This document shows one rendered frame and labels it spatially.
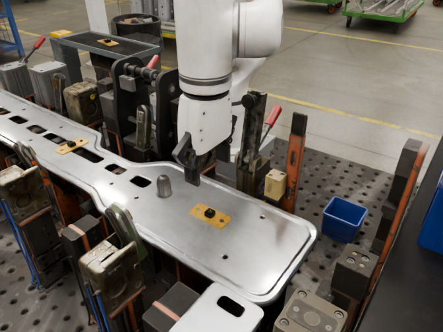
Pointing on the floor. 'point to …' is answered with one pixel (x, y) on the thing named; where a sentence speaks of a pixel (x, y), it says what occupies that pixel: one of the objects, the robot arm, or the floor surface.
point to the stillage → (12, 32)
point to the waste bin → (140, 33)
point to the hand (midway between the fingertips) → (208, 167)
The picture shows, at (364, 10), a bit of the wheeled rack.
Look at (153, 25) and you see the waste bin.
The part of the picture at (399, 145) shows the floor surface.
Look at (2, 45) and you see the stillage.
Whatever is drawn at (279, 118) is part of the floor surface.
